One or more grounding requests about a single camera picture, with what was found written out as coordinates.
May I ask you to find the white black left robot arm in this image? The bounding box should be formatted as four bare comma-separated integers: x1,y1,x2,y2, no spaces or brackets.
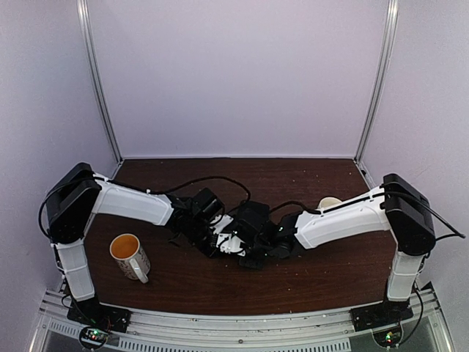
38,163,224,326

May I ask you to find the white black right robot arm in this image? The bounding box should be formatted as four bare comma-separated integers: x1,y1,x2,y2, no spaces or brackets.
236,174,436,324

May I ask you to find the patterned mug orange inside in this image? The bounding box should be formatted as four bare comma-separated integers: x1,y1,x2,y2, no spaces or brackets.
109,233,151,284

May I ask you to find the cream white mug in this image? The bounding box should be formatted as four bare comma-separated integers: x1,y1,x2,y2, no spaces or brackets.
317,197,342,209

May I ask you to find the left round circuit board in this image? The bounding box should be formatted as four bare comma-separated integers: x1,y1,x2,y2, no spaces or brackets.
78,326,109,349

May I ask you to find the round circuit board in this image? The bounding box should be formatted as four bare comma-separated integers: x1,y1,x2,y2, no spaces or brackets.
78,326,109,349
373,326,403,348

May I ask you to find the right round circuit board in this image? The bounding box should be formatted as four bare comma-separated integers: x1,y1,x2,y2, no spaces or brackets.
373,326,403,348

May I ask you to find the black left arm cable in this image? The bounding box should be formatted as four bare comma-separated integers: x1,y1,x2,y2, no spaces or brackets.
160,176,254,210

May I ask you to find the aluminium front rail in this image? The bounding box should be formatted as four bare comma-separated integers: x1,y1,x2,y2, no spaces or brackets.
29,288,454,352

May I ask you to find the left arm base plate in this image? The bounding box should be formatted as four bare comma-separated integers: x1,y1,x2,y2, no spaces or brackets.
67,295,131,333

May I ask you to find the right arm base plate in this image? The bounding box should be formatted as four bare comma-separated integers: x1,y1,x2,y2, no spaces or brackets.
350,303,413,331

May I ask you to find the aluminium left corner post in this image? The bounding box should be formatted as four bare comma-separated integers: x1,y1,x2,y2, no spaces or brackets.
76,0,123,164

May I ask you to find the aluminium corner post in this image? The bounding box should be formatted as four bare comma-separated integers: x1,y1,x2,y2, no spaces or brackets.
354,0,399,164
76,0,123,164

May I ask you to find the aluminium right corner post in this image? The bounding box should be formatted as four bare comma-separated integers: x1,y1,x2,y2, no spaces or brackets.
354,0,399,164

